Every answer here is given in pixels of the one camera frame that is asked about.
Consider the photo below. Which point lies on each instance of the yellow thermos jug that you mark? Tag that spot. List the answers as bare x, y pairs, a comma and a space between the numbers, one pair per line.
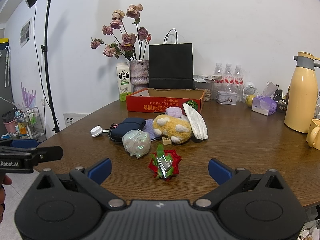
303, 93

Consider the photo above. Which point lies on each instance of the wall poster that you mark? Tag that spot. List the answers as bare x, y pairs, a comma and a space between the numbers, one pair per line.
25, 33

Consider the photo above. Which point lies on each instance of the yellow green apple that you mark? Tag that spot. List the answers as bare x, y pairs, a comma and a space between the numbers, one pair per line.
249, 100

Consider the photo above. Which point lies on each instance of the purple tissue packet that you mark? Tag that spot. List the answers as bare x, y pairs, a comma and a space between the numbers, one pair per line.
264, 104

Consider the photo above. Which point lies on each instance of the middle clear water bottle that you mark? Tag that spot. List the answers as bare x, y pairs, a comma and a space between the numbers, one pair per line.
228, 78

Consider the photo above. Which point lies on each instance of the clear water bottle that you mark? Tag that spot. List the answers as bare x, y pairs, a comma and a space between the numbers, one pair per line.
238, 82
228, 78
217, 84

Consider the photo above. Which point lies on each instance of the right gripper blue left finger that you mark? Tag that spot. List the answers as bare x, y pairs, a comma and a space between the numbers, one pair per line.
93, 175

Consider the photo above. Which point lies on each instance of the iridescent white plastic bag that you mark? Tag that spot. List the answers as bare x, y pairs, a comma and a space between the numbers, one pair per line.
136, 143

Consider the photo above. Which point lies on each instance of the white pink flat carton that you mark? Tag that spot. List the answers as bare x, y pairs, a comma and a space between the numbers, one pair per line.
206, 78

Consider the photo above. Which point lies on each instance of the red orange cardboard box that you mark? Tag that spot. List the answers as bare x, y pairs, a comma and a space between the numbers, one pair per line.
151, 100

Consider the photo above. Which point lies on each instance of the left clear water bottle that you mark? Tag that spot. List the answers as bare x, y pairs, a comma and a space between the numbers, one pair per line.
217, 84

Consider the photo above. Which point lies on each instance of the person's left hand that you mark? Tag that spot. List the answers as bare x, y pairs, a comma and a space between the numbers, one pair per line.
5, 180

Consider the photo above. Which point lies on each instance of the white green milk carton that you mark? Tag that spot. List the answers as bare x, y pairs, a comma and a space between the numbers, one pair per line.
123, 80

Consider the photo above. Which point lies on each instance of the clear seed container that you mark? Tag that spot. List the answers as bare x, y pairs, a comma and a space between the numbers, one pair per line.
207, 88

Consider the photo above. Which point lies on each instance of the lilac fluffy towel roll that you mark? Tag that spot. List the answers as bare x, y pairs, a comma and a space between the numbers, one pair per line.
175, 112

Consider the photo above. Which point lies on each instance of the white round lid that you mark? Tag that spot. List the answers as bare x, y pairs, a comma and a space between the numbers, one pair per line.
96, 131

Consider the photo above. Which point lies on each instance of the purple woven drawstring bag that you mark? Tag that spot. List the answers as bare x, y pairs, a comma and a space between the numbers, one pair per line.
149, 129

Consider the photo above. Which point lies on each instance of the navy blue zip pouch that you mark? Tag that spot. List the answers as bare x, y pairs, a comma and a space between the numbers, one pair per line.
117, 132

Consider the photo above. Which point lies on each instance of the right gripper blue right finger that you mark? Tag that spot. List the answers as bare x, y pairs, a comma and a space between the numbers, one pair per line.
224, 174

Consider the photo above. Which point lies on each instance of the black paper shopping bag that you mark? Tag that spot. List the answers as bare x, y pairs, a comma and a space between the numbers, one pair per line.
171, 64

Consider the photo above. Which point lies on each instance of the small black printed box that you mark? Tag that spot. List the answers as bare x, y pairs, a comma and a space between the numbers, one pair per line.
281, 106

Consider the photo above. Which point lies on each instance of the white small desk fan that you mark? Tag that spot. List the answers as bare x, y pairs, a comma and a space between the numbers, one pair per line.
248, 89

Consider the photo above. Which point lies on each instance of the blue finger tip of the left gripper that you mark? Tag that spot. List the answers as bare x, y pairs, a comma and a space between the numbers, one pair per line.
24, 143

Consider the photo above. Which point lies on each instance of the red rose gift bow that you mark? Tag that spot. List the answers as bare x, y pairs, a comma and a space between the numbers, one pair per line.
164, 163

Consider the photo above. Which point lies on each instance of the white wall socket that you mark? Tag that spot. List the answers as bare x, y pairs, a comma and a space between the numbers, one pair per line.
71, 118

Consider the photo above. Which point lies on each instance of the dried pink rose bouquet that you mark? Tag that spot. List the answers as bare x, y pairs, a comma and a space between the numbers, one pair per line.
131, 46

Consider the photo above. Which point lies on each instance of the yellow ceramic mug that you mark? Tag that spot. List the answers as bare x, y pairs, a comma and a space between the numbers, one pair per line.
313, 137

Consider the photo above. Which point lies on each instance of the cluttered wire shelf cart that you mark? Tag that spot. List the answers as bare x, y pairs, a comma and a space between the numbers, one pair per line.
22, 124

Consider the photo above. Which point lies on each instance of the purple textured ceramic vase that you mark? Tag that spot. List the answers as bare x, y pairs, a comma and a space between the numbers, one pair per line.
139, 74

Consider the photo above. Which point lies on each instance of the right clear water bottle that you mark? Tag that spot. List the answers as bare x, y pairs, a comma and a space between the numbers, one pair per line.
238, 82

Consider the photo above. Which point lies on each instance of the black studio light stand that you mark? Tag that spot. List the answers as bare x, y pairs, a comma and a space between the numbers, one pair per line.
30, 4

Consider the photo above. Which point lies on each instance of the small cream stamp block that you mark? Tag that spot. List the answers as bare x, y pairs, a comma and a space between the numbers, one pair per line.
166, 141

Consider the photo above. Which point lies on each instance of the yellow white plush toy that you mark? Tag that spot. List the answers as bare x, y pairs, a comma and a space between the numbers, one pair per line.
177, 130

